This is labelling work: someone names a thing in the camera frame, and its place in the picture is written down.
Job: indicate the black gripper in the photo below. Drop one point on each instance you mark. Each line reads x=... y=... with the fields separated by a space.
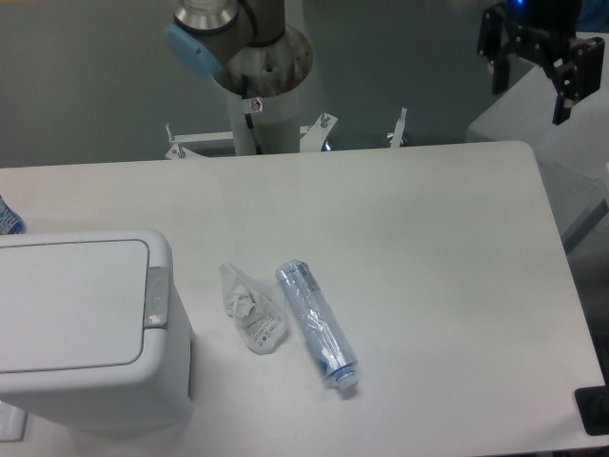
x=543 y=33

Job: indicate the grey robot arm with blue cap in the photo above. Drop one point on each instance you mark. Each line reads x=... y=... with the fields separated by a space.
x=248 y=47

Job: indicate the grey trash can push button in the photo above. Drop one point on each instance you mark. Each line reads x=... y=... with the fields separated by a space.
x=157 y=298

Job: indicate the white plastic trash can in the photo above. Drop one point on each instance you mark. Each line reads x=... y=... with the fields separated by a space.
x=74 y=350

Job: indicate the white box beside table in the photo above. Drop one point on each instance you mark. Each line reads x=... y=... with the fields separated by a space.
x=572 y=156

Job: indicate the crushed clear plastic bottle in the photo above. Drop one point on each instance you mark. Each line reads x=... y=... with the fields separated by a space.
x=323 y=334

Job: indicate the black clamp at table edge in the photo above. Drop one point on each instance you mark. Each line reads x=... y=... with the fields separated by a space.
x=592 y=403

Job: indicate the clear plastic bag with tissue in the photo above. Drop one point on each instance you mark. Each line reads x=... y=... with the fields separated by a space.
x=251 y=305

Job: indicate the blue labelled bottle at edge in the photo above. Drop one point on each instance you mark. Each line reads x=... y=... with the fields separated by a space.
x=10 y=222

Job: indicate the white metal mounting bracket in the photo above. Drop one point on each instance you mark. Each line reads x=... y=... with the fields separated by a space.
x=312 y=138

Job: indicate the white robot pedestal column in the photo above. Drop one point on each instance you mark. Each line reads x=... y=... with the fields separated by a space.
x=264 y=125

